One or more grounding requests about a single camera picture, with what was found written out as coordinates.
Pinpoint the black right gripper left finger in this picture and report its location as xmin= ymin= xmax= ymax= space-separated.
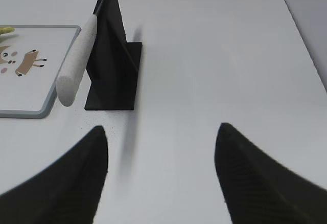
xmin=1 ymin=126 xmax=108 ymax=223

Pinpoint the black knife stand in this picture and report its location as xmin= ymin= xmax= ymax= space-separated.
xmin=84 ymin=0 xmax=142 ymax=110

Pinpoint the white grey-rimmed cutting board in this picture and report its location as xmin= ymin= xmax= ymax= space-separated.
xmin=1 ymin=25 xmax=81 ymax=119

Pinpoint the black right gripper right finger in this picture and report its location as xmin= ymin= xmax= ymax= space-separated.
xmin=214 ymin=123 xmax=326 ymax=223

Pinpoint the white-handled kitchen knife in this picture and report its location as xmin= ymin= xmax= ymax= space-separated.
xmin=56 ymin=0 xmax=104 ymax=107

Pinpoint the yellow plastic banana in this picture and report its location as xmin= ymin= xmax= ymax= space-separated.
xmin=0 ymin=27 xmax=15 ymax=35

